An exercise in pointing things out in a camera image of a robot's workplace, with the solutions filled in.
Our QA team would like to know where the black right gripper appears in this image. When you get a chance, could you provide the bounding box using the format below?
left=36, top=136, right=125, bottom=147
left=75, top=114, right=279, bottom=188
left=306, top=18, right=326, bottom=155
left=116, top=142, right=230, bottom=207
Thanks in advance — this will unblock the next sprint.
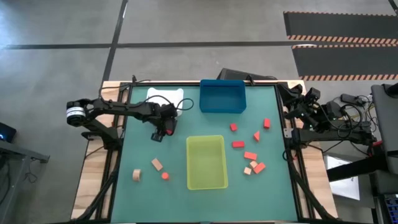
left=284, top=86, right=322, bottom=128

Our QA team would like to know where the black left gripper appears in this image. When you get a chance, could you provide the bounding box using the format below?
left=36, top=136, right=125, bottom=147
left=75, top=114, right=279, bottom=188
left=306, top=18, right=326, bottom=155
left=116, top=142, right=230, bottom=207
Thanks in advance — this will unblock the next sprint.
left=150, top=104, right=179, bottom=144

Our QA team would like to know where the long wooden rectangular block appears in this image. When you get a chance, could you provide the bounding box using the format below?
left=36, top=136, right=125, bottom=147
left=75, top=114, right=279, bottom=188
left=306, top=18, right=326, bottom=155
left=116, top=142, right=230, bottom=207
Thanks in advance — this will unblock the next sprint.
left=151, top=157, right=164, bottom=172

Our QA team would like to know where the white plastic bin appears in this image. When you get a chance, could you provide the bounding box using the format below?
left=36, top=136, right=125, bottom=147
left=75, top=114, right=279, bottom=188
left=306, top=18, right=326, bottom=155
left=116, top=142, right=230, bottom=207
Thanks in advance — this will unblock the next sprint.
left=146, top=87, right=185, bottom=118

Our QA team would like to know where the black power strip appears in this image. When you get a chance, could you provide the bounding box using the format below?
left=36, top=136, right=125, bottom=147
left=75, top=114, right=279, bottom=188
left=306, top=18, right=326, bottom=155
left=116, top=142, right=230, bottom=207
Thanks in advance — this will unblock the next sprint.
left=340, top=93, right=368, bottom=106

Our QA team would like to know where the translucent yellow plastic bin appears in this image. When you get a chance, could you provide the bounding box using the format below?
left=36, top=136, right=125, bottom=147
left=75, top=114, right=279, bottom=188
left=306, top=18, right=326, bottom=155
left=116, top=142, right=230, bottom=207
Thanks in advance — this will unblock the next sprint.
left=185, top=134, right=229, bottom=191

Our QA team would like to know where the green table mat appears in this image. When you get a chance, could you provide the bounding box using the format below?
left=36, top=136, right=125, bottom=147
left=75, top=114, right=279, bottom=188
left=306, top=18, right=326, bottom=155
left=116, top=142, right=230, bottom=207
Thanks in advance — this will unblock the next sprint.
left=111, top=84, right=299, bottom=222

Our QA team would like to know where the black hazard-striped floor mat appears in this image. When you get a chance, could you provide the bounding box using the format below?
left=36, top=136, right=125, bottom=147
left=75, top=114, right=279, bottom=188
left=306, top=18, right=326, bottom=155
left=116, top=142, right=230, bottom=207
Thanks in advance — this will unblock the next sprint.
left=291, top=44, right=398, bottom=82
left=283, top=11, right=398, bottom=45

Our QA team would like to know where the blue plastic bin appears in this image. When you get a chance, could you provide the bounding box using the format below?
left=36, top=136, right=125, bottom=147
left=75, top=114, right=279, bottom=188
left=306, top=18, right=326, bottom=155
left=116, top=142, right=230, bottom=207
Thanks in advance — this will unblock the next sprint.
left=199, top=79, right=248, bottom=114

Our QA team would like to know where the black support beam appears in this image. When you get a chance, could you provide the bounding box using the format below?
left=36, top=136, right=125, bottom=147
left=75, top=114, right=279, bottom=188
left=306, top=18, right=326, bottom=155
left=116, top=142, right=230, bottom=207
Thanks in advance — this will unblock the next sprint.
left=326, top=154, right=389, bottom=183

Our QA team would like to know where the grey cabinet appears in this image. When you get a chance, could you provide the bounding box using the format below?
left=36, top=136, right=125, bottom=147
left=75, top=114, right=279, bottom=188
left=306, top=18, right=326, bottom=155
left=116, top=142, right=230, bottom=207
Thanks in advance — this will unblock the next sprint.
left=371, top=83, right=398, bottom=175

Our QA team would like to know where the white paper sheet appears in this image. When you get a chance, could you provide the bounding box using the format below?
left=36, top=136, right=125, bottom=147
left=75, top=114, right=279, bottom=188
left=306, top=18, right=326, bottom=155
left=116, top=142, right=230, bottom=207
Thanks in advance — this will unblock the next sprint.
left=323, top=154, right=361, bottom=202

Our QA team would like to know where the grey desk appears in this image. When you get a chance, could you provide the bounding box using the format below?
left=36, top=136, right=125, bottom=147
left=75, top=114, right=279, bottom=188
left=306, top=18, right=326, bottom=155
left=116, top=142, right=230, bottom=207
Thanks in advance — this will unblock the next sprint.
left=0, top=139, right=50, bottom=215

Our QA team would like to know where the blue-keyed keyboard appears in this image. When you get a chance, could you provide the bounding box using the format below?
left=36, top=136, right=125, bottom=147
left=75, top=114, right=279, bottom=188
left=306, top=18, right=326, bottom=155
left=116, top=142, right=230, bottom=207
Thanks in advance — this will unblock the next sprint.
left=384, top=193, right=398, bottom=224

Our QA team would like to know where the black device with blue light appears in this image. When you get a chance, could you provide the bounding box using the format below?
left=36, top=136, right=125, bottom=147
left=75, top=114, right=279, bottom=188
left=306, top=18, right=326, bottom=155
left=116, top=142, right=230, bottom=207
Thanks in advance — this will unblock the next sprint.
left=0, top=121, right=17, bottom=144

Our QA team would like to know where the black aluminium table frame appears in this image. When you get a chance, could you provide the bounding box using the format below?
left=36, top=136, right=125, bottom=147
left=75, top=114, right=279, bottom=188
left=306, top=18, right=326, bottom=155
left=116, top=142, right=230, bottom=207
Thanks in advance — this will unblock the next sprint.
left=73, top=80, right=340, bottom=224

